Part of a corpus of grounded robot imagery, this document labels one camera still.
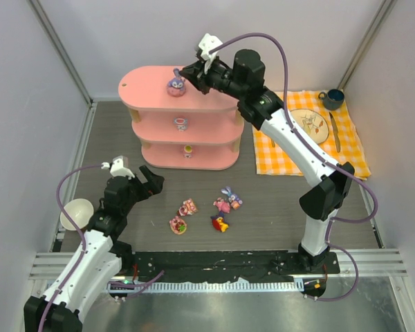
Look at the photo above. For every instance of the gold knife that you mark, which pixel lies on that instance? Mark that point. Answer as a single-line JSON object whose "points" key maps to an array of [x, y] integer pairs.
{"points": [[335, 133]]}

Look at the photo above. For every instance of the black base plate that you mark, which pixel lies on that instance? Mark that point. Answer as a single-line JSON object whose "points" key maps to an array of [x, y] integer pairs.
{"points": [[228, 266]]}

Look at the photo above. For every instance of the dark blue ceramic mug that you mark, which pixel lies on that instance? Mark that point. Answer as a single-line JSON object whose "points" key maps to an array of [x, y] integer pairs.
{"points": [[332, 99]]}

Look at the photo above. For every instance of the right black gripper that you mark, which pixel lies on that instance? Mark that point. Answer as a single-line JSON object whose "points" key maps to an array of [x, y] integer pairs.
{"points": [[200, 77]]}

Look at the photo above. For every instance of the pink three-tier wooden shelf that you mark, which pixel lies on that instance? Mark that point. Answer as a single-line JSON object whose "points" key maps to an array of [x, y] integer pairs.
{"points": [[214, 124]]}

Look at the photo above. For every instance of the white slotted cable duct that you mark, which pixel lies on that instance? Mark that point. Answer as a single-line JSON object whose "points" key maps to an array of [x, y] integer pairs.
{"points": [[239, 286]]}

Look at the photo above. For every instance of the pink bear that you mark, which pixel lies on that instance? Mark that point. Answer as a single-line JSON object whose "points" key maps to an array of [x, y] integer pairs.
{"points": [[188, 207], [178, 225]]}

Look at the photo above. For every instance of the white pink toy middle shelf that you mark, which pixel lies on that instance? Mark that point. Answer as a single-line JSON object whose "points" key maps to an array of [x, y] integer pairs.
{"points": [[181, 123]]}

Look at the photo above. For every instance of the white ceramic bowl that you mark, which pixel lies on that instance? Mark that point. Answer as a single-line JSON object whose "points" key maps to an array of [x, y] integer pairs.
{"points": [[80, 210]]}

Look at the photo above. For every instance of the pink bear on donut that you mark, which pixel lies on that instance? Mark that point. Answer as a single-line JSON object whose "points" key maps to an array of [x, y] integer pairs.
{"points": [[178, 225]]}

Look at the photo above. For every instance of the yellow white checkered cloth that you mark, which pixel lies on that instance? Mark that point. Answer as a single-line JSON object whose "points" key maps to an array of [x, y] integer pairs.
{"points": [[274, 161]]}

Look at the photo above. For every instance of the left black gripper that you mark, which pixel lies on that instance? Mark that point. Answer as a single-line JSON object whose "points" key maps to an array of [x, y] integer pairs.
{"points": [[140, 185]]}

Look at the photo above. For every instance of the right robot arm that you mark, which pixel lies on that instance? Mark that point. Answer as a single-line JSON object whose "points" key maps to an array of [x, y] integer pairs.
{"points": [[266, 111]]}

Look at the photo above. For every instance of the pink pig toy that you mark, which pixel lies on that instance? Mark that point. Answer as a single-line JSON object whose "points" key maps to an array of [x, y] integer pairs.
{"points": [[222, 205]]}

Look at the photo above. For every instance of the cream decorated ceramic plate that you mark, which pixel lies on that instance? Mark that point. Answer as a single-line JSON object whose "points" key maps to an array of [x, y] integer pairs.
{"points": [[312, 123]]}

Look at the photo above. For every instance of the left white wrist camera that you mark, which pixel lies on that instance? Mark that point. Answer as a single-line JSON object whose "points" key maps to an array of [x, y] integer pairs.
{"points": [[118, 167]]}

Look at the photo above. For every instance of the purple bunny with cake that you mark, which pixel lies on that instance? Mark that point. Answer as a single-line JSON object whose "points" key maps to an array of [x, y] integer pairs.
{"points": [[234, 200]]}

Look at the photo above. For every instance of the pink toy with yellow hat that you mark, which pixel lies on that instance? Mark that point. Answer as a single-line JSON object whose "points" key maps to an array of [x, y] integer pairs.
{"points": [[187, 151]]}

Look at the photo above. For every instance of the red yellow bird toy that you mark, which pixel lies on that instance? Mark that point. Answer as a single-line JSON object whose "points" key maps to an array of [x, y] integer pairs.
{"points": [[219, 223]]}

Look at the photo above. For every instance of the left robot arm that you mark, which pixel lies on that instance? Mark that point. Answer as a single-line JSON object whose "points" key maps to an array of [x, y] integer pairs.
{"points": [[100, 256]]}

